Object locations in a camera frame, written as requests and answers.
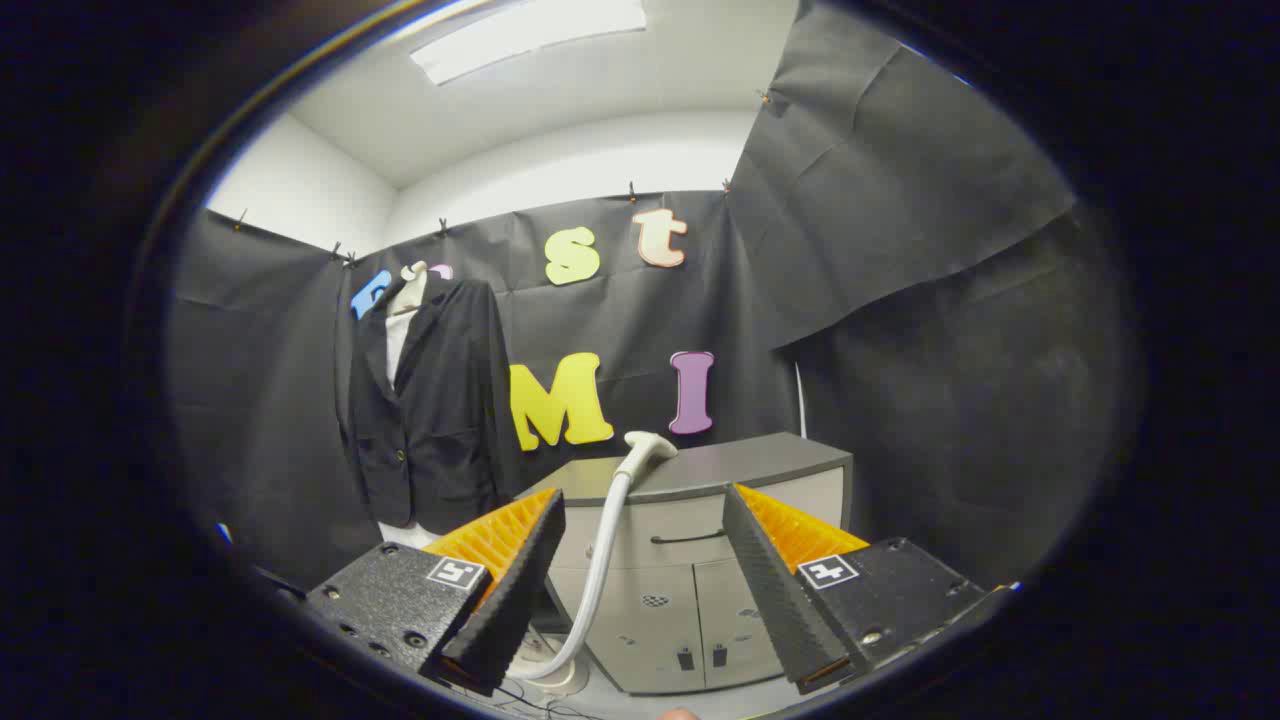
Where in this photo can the grey cabinet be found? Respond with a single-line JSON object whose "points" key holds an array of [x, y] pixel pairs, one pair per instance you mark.
{"points": [[660, 600]]}

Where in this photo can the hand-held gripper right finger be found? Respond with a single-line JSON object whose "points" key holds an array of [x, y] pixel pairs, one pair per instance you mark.
{"points": [[775, 590]]}

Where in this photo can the white shirt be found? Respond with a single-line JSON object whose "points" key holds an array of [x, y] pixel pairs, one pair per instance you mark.
{"points": [[397, 345]]}

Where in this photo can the black suit jacket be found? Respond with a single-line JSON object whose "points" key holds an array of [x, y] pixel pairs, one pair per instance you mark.
{"points": [[450, 400]]}

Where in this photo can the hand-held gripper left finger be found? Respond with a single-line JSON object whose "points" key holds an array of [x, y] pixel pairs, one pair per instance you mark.
{"points": [[515, 590]]}

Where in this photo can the ceiling light panel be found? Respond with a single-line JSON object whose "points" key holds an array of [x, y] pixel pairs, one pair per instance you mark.
{"points": [[525, 35]]}

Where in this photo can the white garment steamer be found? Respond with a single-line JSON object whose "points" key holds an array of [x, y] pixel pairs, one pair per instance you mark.
{"points": [[600, 560]]}

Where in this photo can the black backdrop cloth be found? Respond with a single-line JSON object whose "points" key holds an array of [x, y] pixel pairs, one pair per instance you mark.
{"points": [[900, 300]]}

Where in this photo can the white clothes hanger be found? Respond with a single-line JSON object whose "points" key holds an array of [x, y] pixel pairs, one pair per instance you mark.
{"points": [[411, 285]]}

